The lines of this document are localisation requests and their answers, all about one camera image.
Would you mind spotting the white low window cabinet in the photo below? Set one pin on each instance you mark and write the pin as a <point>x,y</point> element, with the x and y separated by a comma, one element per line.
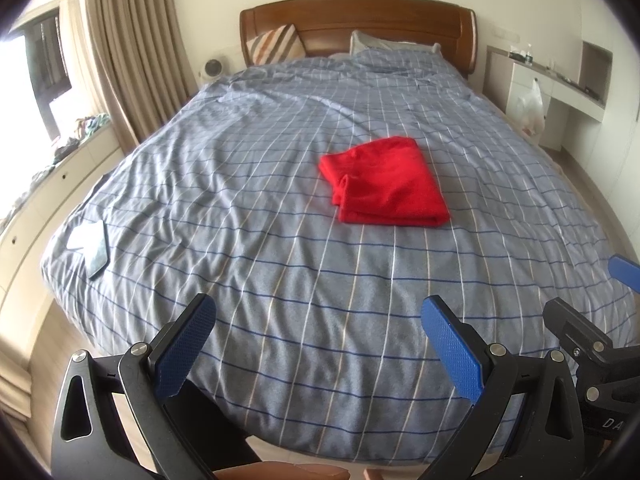
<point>50,185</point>

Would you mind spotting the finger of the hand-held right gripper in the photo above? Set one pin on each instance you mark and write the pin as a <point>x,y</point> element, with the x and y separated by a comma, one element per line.
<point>575,325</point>
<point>625,267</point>

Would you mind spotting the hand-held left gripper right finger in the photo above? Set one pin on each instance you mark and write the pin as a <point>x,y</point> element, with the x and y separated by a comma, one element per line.
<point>452,350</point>

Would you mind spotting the red towel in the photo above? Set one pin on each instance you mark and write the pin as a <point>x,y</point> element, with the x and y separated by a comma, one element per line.
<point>390,185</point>

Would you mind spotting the white plastic bag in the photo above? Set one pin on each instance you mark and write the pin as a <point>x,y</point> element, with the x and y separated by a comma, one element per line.
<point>530,110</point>

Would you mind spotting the bed with blue plaid duvet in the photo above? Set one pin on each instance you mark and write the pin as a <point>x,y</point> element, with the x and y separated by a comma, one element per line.
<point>250,185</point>

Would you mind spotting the grey pillow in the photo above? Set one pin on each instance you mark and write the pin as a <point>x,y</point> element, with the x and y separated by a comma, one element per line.
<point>370,40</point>

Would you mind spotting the clear water bottle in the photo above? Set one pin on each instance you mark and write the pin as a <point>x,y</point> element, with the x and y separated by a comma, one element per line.
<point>528,55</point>

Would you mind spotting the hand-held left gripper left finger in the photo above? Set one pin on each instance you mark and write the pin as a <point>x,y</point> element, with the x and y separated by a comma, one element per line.
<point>182,345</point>

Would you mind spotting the pile of clothes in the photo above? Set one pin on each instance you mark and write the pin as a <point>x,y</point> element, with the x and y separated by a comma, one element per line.
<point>80,132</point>

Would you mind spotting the wooden bed headboard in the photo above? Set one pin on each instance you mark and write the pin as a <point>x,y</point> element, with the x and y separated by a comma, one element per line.
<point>350,17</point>

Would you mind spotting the white built-in desk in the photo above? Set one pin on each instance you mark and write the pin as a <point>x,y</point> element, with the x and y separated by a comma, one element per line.
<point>520,75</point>

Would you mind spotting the white wall socket plate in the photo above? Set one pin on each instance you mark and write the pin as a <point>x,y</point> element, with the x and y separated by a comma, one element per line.
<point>506,35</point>

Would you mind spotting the dark smartphone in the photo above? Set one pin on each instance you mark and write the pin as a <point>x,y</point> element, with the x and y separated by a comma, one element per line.
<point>97,255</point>

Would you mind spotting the striped brown pillow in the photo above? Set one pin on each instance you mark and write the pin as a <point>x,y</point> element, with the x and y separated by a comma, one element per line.
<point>275,45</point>

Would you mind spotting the beige curtain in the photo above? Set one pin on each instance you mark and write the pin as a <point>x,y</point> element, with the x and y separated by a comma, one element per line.
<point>135,35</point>

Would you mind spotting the dark framed window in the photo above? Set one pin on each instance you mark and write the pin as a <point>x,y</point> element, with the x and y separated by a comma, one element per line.
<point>45,60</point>

